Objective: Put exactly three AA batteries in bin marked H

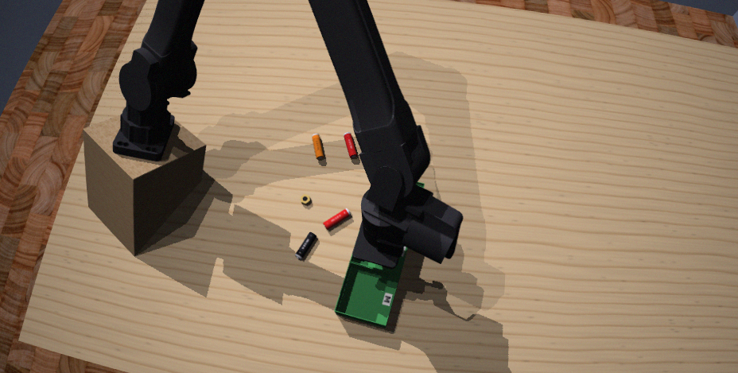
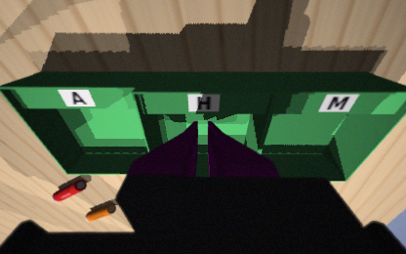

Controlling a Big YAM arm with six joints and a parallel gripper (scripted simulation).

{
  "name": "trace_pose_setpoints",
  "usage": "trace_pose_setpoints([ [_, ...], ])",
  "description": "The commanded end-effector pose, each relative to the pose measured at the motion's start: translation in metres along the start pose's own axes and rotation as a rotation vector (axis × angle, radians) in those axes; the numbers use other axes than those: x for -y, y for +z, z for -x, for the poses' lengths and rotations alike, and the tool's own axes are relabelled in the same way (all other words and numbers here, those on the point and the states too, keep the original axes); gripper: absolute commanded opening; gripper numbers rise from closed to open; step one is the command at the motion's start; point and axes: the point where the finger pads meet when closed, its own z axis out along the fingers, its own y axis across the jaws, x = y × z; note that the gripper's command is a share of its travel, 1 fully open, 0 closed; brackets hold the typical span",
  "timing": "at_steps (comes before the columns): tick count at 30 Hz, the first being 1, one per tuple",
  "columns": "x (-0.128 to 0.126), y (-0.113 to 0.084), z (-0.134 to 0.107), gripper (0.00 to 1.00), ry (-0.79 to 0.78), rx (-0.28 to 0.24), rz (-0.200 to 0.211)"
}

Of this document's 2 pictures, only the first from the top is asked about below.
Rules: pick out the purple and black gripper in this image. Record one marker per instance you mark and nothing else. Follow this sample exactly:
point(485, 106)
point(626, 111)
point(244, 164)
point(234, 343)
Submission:
point(365, 249)

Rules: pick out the red battery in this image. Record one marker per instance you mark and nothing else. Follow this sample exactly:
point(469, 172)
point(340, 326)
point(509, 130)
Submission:
point(337, 218)
point(350, 145)

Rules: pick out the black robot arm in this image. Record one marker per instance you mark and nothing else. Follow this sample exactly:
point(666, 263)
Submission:
point(382, 119)

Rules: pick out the green rack of three bins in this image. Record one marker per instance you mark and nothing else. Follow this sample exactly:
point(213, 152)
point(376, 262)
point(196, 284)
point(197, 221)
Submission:
point(361, 296)

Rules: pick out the black battery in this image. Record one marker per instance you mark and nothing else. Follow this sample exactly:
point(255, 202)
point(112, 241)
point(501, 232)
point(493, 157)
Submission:
point(305, 245)

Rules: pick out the orange battery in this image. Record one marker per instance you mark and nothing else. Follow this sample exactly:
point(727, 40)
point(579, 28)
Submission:
point(317, 146)

